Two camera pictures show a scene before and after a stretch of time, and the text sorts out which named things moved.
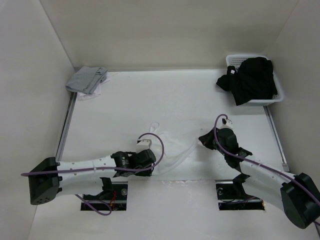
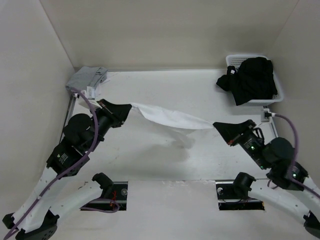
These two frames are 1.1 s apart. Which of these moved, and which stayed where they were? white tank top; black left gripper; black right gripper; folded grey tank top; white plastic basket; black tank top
Moved: black right gripper; white tank top; black left gripper
Stayed: black tank top; white plastic basket; folded grey tank top
